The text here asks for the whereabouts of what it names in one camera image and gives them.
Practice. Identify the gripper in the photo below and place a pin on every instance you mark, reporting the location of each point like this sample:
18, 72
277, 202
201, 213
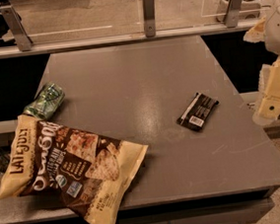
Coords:
268, 108

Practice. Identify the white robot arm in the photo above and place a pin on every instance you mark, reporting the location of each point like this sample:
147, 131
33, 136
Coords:
267, 30

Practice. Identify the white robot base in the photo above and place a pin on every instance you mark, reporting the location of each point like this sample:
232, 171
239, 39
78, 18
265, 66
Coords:
249, 9

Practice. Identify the black RXBAR chocolate bar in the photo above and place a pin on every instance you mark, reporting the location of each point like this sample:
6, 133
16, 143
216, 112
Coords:
198, 111

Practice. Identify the Late July chips bag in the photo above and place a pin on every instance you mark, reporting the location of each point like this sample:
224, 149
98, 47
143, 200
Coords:
91, 172

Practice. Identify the clear acrylic barrier panel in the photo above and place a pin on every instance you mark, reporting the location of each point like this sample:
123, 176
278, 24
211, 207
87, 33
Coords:
60, 20

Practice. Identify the grey metal rail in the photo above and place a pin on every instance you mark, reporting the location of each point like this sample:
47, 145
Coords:
73, 45

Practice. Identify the right metal bracket post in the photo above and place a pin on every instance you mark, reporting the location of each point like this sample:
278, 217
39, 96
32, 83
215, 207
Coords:
232, 17

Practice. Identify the metal bracket post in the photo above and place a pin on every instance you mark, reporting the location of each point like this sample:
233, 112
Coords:
149, 18
232, 17
15, 25

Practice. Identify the grey table frame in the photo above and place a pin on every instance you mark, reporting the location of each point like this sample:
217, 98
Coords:
243, 208

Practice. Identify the middle metal bracket post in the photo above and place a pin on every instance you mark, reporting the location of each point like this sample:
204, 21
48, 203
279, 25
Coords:
149, 18

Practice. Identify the left metal bracket post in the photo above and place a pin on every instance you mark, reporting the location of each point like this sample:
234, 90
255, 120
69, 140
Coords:
15, 25

